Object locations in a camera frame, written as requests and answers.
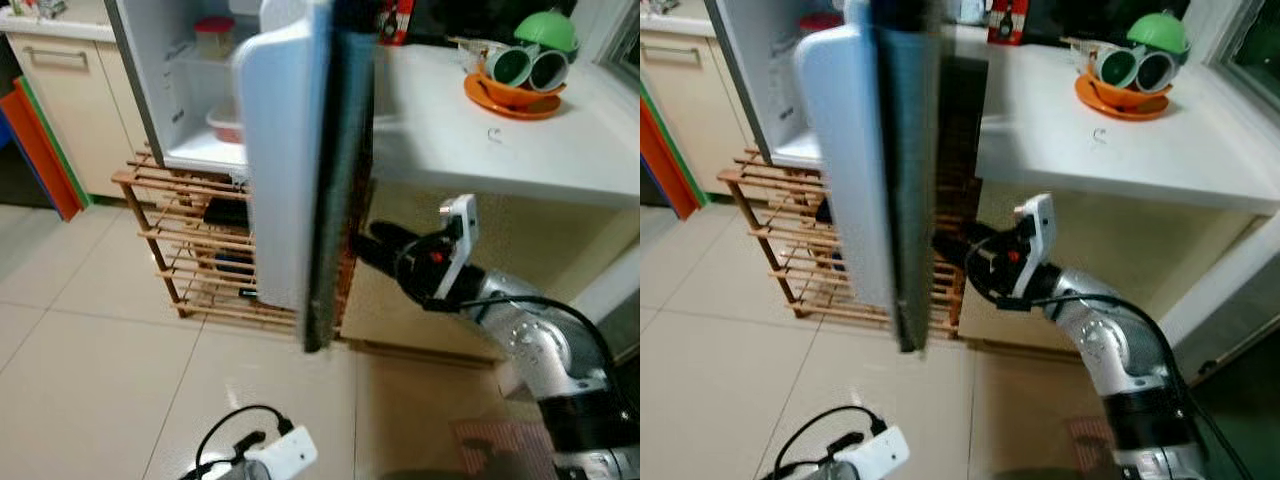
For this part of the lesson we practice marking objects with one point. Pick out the red black box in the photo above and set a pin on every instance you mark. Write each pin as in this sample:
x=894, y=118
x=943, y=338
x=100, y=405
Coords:
x=1007, y=22
x=395, y=25

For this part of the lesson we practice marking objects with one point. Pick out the grey fridge door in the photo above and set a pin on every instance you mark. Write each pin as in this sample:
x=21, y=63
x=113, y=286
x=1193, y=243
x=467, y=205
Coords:
x=285, y=150
x=850, y=170

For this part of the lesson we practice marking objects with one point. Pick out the green white cup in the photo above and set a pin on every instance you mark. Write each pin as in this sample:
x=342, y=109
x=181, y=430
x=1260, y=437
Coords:
x=510, y=68
x=1158, y=72
x=1118, y=68
x=550, y=70

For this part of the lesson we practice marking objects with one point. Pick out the white counter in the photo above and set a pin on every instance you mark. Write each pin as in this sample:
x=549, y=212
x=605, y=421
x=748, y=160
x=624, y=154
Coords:
x=450, y=130
x=1060, y=140

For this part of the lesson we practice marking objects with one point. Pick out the green glass sliding door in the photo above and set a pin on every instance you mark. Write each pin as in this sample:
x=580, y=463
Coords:
x=1262, y=60
x=630, y=50

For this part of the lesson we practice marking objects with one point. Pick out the grey fridge body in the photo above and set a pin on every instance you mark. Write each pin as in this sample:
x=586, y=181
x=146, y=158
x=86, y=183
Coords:
x=160, y=90
x=770, y=100

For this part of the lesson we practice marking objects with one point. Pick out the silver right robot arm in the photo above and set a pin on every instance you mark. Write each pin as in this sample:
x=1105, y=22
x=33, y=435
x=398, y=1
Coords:
x=545, y=350
x=1120, y=350

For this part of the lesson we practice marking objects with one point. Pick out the jar with red lid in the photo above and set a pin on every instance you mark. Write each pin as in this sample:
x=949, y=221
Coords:
x=822, y=21
x=214, y=42

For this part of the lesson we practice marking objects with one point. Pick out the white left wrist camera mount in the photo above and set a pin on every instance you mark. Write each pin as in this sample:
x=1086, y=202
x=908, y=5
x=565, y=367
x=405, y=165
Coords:
x=880, y=460
x=285, y=460

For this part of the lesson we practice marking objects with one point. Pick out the wooden slatted rack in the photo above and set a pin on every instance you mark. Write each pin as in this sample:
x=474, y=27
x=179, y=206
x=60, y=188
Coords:
x=220, y=300
x=810, y=300

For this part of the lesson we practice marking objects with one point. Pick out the orange board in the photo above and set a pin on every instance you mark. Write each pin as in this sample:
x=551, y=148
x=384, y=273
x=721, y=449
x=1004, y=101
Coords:
x=655, y=165
x=35, y=140

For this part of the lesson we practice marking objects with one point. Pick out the green plastic bowl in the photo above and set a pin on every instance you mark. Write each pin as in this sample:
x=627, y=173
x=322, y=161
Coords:
x=548, y=30
x=1160, y=30

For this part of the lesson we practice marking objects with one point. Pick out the orange plastic bowl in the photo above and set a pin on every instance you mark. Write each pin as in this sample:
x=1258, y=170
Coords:
x=510, y=105
x=1120, y=105

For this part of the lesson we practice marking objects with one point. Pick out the clear plastic food container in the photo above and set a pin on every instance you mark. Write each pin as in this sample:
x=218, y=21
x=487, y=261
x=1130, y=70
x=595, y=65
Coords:
x=226, y=128

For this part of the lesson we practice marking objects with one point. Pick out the beige kitchen cabinet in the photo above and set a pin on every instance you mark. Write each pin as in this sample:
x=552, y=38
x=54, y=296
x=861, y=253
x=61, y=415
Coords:
x=70, y=120
x=690, y=110

